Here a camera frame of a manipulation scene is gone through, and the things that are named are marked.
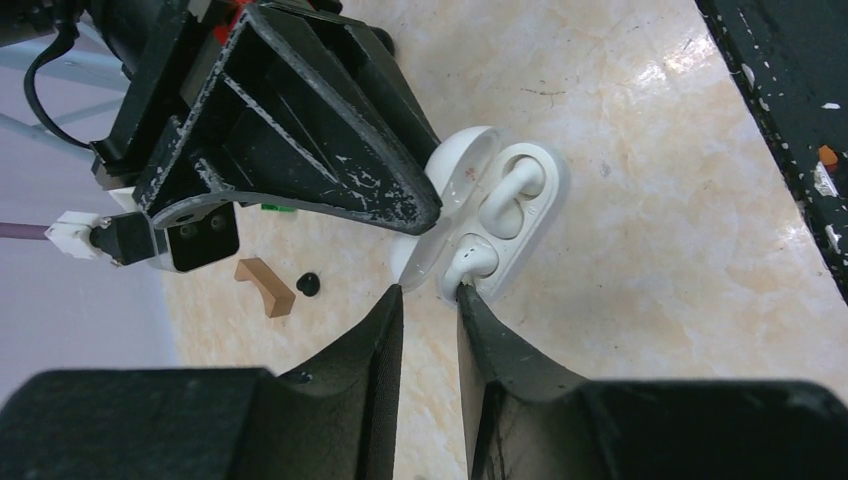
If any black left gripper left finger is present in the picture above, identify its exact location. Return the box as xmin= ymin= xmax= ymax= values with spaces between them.
xmin=1 ymin=286 xmax=404 ymax=479

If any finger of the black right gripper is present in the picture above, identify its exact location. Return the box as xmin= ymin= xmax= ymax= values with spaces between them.
xmin=294 ymin=1 xmax=440 ymax=166

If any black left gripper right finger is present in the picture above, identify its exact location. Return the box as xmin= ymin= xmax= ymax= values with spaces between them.
xmin=456 ymin=284 xmax=847 ymax=479

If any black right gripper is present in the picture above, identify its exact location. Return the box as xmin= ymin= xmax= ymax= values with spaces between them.
xmin=89 ymin=1 xmax=442 ymax=235

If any white clip earbud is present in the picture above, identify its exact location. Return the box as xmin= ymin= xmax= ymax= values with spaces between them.
xmin=439 ymin=233 xmax=499 ymax=303
xmin=479 ymin=156 xmax=546 ymax=239

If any white earbud charging case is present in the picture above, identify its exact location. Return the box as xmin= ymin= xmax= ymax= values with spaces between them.
xmin=389 ymin=126 xmax=571 ymax=305

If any green block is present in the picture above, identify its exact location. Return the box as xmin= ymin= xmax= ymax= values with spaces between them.
xmin=260 ymin=204 xmax=298 ymax=213

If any brown wooden arch block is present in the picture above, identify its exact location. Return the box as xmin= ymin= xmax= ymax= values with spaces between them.
xmin=234 ymin=257 xmax=296 ymax=318

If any grey tripod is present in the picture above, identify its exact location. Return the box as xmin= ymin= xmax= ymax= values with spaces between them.
xmin=1 ymin=43 xmax=129 ymax=159

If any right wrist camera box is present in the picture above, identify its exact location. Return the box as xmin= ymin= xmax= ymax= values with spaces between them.
xmin=109 ymin=187 xmax=241 ymax=274

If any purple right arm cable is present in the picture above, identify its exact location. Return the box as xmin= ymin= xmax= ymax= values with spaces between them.
xmin=0 ymin=221 xmax=51 ymax=241

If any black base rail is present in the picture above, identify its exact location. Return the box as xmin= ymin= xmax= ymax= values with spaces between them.
xmin=697 ymin=0 xmax=847 ymax=294

